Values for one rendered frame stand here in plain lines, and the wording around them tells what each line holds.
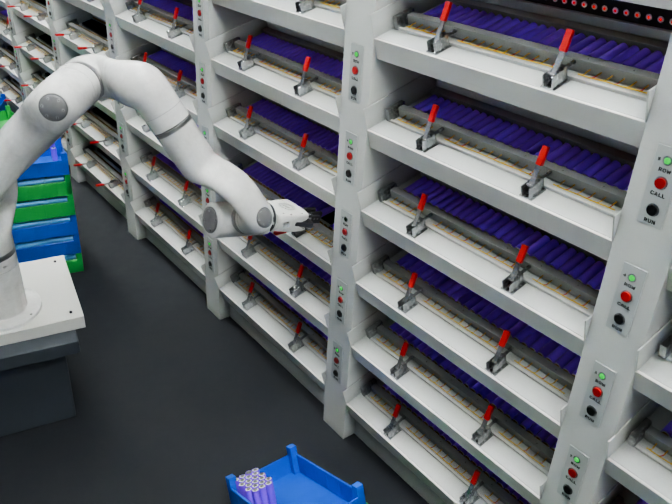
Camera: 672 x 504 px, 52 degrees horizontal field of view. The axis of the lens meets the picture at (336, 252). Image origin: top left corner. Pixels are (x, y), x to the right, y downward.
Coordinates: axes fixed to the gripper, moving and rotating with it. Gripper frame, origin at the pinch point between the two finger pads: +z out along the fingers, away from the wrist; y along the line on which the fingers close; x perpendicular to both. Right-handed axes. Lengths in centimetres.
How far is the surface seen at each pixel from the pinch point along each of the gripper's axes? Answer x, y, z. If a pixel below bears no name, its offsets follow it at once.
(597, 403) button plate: -5, -87, -9
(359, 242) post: -3.1, -21.7, -3.9
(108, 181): 53, 148, 21
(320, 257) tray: 8.2, -8.1, -0.9
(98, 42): -6, 152, 9
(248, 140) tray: -9.3, 30.2, -1.9
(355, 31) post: -49, -13, -15
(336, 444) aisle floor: 58, -26, 8
